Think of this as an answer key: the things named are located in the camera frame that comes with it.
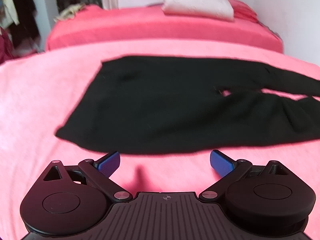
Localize black pants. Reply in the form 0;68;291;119
56;56;319;154

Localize hanging clothes on rack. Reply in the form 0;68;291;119
1;0;40;63

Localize far bed with pink cover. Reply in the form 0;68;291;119
45;5;284;53

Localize beige cloth on far bed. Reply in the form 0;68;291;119
54;3;86;22

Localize folded pink blanket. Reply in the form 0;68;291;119
228;0;259;23

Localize cream embossed pillow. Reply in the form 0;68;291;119
162;0;234;22

